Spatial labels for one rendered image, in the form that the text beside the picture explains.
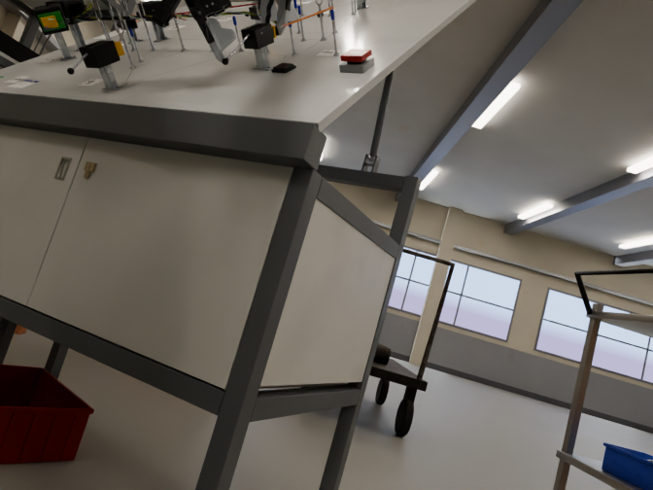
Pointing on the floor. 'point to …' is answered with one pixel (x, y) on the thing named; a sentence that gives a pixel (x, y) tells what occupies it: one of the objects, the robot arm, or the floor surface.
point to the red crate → (38, 416)
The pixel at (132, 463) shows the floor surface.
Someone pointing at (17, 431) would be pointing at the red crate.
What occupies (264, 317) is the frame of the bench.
